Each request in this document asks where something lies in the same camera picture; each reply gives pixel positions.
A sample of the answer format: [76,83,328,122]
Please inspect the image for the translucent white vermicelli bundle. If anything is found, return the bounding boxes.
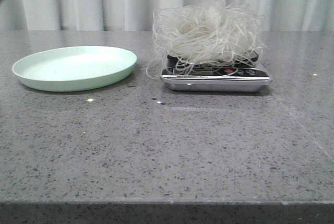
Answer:
[146,0,265,79]

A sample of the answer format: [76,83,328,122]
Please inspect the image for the black silver kitchen scale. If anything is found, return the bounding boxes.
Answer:
[160,52,272,92]

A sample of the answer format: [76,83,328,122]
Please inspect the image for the mint green round plate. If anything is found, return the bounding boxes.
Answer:
[12,46,137,92]

